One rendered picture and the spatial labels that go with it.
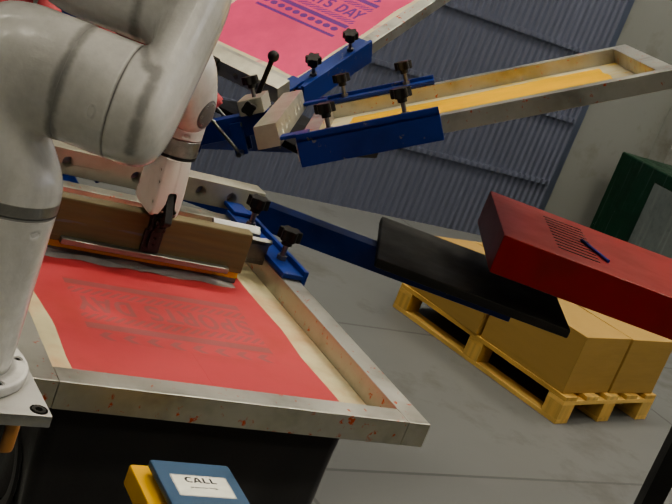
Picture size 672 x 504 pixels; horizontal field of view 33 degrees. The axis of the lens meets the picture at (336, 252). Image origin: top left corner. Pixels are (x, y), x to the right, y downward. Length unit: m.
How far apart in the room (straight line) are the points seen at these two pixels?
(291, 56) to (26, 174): 2.37
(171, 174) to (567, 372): 3.22
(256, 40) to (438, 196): 4.16
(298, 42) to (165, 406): 2.01
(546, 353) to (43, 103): 4.12
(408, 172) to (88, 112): 6.31
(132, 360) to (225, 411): 0.18
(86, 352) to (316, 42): 1.91
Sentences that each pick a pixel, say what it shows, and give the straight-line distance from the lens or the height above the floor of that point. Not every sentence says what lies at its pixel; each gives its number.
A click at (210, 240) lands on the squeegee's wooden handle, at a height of 1.03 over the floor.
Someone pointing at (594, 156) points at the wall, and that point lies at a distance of 8.12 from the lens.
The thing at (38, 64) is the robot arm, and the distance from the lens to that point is 0.89.
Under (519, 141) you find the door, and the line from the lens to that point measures 7.57.
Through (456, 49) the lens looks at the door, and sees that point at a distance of 7.05.
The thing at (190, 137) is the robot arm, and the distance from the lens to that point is 1.82.
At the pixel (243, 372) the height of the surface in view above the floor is 0.95.
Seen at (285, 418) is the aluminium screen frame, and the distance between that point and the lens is 1.51.
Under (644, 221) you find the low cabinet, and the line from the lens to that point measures 7.72.
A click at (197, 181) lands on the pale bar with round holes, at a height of 1.03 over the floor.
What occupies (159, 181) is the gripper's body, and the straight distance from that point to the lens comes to 1.83.
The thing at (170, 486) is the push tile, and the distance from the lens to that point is 1.27.
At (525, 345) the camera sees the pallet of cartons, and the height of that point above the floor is 0.21.
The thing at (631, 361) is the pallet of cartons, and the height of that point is 0.29.
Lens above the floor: 1.59
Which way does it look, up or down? 15 degrees down
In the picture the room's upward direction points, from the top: 21 degrees clockwise
